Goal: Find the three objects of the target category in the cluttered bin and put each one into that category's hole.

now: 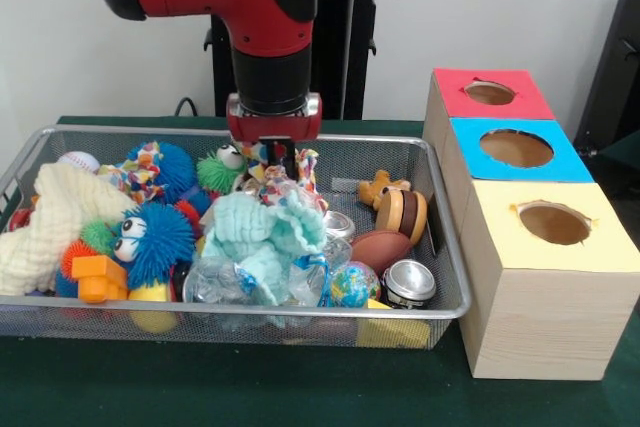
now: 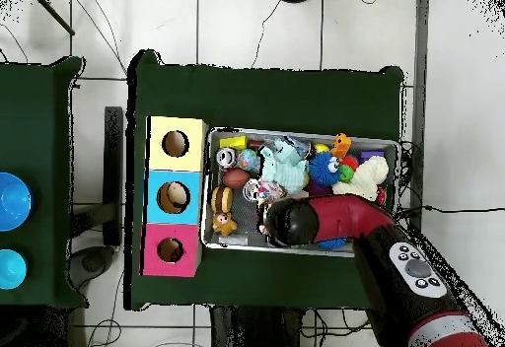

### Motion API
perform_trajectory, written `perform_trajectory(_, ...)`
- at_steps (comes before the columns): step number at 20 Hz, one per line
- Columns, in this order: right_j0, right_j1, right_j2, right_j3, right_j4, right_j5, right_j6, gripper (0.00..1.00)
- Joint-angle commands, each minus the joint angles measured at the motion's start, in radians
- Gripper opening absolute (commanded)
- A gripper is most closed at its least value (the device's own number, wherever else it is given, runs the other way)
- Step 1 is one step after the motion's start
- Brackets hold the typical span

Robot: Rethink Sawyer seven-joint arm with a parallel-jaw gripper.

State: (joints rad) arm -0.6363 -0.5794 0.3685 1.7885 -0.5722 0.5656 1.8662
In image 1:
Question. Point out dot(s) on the polka-dot fabric cloth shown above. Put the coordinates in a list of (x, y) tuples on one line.
[(257, 156)]

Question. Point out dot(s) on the wooden toy hamburger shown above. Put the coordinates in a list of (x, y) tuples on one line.
[(402, 214)]

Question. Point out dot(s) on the blue spiky rubber ball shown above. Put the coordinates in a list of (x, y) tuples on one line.
[(160, 247)]

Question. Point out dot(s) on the dark green table cloth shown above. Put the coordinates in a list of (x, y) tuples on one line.
[(625, 147), (250, 387)]

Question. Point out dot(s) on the green spiky ball with eyes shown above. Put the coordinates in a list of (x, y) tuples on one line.
[(215, 174)]

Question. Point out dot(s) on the brown toy football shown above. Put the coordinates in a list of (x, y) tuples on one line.
[(381, 249)]

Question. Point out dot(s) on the small globe ball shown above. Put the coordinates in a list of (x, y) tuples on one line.
[(355, 284)]

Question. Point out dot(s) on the wooden box with three holes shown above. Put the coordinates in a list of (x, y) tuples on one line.
[(540, 317)]

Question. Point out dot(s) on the cream waffle cloth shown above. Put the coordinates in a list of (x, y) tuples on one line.
[(60, 217)]

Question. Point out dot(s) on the mint green waffle cloth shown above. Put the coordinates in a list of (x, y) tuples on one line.
[(250, 227)]

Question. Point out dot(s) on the brown monkey plush toy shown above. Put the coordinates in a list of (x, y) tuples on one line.
[(375, 189)]

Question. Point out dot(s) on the orange plastic toy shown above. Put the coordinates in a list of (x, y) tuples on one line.
[(97, 279)]

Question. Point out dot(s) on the black flat panel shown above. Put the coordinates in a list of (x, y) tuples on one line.
[(615, 62)]

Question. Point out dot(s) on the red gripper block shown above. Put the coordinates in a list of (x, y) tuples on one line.
[(275, 127)]

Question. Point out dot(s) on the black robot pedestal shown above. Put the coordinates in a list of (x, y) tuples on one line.
[(350, 47)]

